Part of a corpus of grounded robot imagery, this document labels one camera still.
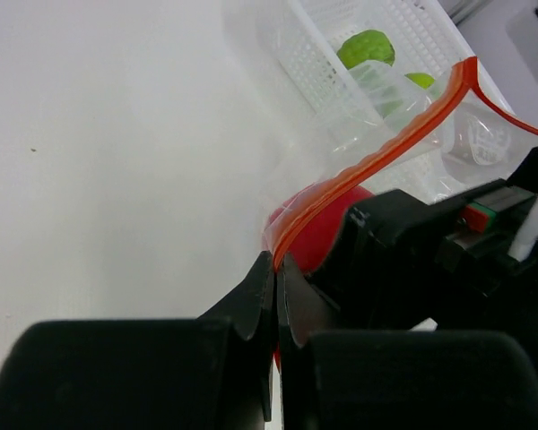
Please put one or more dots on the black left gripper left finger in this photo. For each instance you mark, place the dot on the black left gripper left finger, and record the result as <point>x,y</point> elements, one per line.
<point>211,372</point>

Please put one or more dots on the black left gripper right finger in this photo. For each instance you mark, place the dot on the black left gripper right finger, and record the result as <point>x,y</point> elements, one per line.
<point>336,377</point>

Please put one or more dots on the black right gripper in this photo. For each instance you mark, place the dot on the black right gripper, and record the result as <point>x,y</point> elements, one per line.
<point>397,261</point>

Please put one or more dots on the green fake apple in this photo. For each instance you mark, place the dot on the green fake apple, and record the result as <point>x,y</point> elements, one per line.
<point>390,97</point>

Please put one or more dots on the clear zip top bag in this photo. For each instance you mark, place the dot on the clear zip top bag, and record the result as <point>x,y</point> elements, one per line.
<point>286,222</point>

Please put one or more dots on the green fake lime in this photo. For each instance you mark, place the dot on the green fake lime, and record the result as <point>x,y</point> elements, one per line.
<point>367,45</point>

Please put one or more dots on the red fake tomato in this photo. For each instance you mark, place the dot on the red fake tomato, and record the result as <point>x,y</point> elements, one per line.
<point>313,243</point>

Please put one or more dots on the white perforated plastic basket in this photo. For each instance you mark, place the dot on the white perforated plastic basket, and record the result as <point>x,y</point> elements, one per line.
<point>343,125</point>

